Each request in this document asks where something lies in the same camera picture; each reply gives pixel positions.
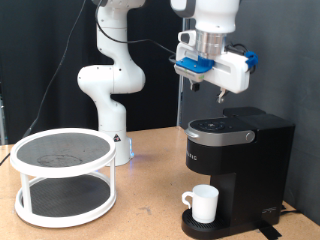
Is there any silver-handled Keurig lid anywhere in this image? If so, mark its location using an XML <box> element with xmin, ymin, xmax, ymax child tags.
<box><xmin>184</xmin><ymin>116</ymin><xmax>257</xmax><ymax>148</ymax></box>

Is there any black tape strip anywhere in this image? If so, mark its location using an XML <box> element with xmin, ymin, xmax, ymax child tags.
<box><xmin>258</xmin><ymin>224</ymin><xmax>283</xmax><ymax>240</ymax></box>

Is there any white mug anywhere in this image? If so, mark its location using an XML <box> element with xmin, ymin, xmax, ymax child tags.
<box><xmin>181</xmin><ymin>184</ymin><xmax>220</xmax><ymax>224</ymax></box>

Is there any black Keurig coffee machine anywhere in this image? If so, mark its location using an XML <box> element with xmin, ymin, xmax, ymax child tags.
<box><xmin>181</xmin><ymin>106</ymin><xmax>296</xmax><ymax>240</ymax></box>

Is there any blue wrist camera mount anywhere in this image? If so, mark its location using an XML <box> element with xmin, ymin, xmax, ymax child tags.
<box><xmin>173</xmin><ymin>55</ymin><xmax>216</xmax><ymax>84</ymax></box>

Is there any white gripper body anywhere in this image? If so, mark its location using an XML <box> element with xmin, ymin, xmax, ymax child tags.
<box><xmin>175</xmin><ymin>29</ymin><xmax>251</xmax><ymax>95</ymax></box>

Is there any thin black camera cable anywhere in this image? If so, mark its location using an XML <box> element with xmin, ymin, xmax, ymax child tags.
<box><xmin>94</xmin><ymin>0</ymin><xmax>178</xmax><ymax>66</ymax></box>

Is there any black power cord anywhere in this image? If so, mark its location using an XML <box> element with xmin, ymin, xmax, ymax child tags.
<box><xmin>279</xmin><ymin>203</ymin><xmax>303</xmax><ymax>216</ymax></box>

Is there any grey metal frame pole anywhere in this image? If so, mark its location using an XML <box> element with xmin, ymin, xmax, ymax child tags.
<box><xmin>176</xmin><ymin>16</ymin><xmax>192</xmax><ymax>128</ymax></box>

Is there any long hanging black cable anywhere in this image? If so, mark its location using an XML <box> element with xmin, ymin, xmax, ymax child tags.
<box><xmin>0</xmin><ymin>0</ymin><xmax>88</xmax><ymax>166</ymax></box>

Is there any blue cable clip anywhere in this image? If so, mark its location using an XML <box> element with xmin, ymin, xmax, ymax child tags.
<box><xmin>244</xmin><ymin>50</ymin><xmax>260</xmax><ymax>72</ymax></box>

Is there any metal post at edge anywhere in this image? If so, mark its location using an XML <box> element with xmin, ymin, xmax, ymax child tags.
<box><xmin>0</xmin><ymin>96</ymin><xmax>7</xmax><ymax>146</ymax></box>

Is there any white two-tier turntable stand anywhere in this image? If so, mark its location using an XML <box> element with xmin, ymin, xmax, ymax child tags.
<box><xmin>9</xmin><ymin>127</ymin><xmax>118</xmax><ymax>229</ymax></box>

